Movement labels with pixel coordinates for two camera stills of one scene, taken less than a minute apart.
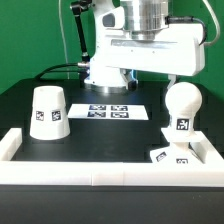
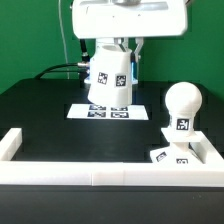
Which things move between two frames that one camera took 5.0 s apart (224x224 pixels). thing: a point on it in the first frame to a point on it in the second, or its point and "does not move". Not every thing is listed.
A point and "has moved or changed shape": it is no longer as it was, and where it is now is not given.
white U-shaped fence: [90, 173] does not move
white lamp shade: [49, 116] has moved or changed shape
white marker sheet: [108, 112] does not move
